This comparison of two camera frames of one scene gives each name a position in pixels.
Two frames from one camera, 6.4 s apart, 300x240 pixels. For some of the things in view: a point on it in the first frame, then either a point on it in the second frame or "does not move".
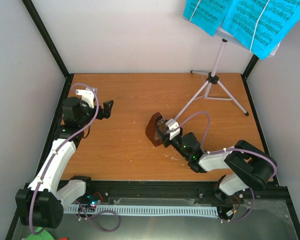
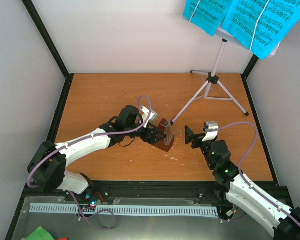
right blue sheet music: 262,24 does not move
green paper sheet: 42,235 does not move
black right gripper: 165,140 -> 189,138
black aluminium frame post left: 35,16 does not move
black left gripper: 106,111 -> 152,139
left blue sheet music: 207,14 does not move
